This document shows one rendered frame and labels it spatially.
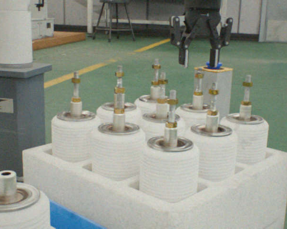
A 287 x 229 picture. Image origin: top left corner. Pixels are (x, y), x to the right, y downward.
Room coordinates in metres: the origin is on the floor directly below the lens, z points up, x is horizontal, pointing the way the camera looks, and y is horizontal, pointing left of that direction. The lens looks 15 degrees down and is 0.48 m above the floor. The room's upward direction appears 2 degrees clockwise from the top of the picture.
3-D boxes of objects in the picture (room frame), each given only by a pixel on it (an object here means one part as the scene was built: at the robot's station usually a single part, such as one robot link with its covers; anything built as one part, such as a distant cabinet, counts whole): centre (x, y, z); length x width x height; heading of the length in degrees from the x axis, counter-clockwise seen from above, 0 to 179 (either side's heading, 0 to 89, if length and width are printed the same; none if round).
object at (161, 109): (0.86, -0.04, 0.26); 0.02 x 0.02 x 0.03
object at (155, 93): (1.03, -0.03, 0.26); 0.02 x 0.02 x 0.03
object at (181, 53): (0.93, -0.07, 0.37); 0.03 x 0.01 x 0.05; 112
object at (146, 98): (1.03, -0.03, 0.25); 0.08 x 0.08 x 0.01
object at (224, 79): (1.13, -0.17, 0.16); 0.07 x 0.07 x 0.31; 48
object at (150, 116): (0.86, -0.04, 0.25); 0.08 x 0.08 x 0.01
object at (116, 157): (0.78, 0.04, 0.16); 0.10 x 0.10 x 0.18
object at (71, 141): (0.85, 0.13, 0.16); 0.10 x 0.10 x 0.18
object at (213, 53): (0.97, -0.15, 0.36); 0.02 x 0.01 x 0.04; 22
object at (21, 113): (1.16, 0.34, 0.15); 0.15 x 0.15 x 0.30; 75
